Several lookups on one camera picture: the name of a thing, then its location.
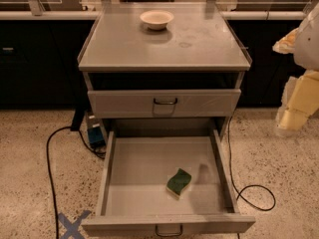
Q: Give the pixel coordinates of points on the green yellow sponge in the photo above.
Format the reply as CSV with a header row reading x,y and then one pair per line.
x,y
178,183

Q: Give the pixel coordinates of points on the white bowl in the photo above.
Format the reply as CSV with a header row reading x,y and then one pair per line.
x,y
156,19

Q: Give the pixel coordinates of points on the open middle drawer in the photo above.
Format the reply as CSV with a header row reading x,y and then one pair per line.
x,y
133,199

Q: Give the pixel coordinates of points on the dark back counter cabinets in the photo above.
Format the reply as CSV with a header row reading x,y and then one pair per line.
x,y
39,64

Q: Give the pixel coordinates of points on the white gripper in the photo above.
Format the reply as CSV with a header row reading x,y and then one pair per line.
x,y
308,47

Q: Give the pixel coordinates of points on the blue box on floor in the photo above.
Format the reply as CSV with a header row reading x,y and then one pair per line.
x,y
94,132

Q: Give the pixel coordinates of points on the blue tape cross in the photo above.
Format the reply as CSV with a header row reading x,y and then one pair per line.
x,y
72,228

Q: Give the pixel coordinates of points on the grey drawer cabinet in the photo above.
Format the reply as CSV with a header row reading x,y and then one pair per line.
x,y
196,51

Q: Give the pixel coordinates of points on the closed top drawer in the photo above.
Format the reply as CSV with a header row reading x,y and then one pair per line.
x,y
163,103

